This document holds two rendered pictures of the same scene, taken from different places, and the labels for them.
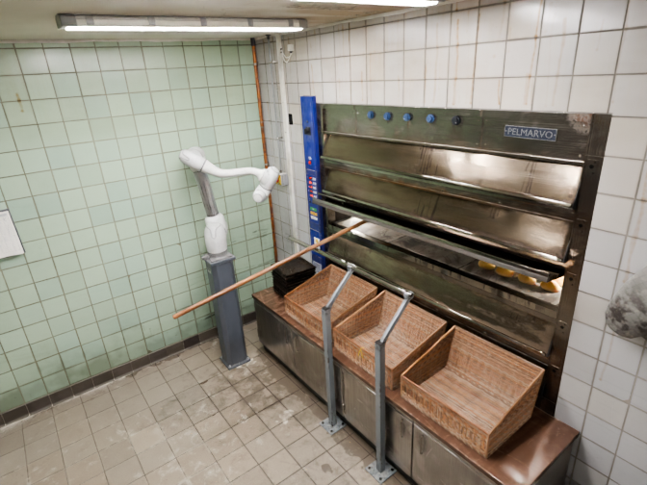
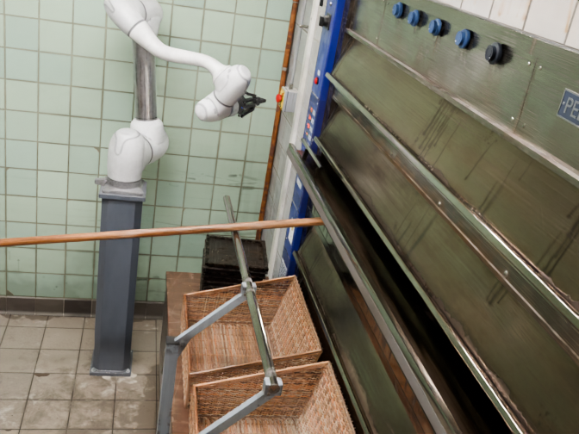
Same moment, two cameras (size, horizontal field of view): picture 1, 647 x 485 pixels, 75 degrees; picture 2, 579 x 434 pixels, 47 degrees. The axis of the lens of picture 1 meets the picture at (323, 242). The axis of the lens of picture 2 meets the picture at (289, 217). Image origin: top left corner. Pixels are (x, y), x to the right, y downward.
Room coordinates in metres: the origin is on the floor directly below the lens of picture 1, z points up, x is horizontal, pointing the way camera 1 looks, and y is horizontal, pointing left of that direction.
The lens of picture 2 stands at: (0.72, -0.92, 2.22)
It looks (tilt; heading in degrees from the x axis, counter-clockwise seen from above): 23 degrees down; 21
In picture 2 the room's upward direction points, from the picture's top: 10 degrees clockwise
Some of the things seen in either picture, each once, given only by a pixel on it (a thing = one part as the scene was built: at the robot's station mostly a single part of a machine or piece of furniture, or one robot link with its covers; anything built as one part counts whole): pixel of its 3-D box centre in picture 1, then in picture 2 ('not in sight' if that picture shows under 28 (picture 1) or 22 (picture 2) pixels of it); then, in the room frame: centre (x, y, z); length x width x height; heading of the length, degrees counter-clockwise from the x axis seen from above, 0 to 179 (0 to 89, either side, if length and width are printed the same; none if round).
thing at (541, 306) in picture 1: (417, 258); (382, 326); (2.49, -0.60, 1.16); 1.80 x 0.06 x 0.04; 36
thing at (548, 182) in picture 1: (417, 160); (426, 125); (2.47, -0.58, 1.80); 1.79 x 0.11 x 0.19; 36
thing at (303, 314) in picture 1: (329, 300); (245, 335); (2.78, -0.02, 0.72); 0.56 x 0.49 x 0.28; 35
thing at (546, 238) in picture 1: (416, 203); (404, 213); (2.47, -0.58, 1.54); 1.79 x 0.11 x 0.19; 36
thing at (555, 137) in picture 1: (422, 125); (454, 52); (2.49, -0.60, 1.99); 1.80 x 0.08 x 0.21; 36
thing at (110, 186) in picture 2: (215, 253); (119, 181); (3.08, 0.85, 1.03); 0.22 x 0.18 x 0.06; 124
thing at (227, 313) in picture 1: (227, 311); (117, 281); (3.09, 0.84, 0.50); 0.21 x 0.21 x 1.00; 34
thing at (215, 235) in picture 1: (215, 236); (127, 152); (3.10, 0.84, 1.17); 0.18 x 0.16 x 0.22; 7
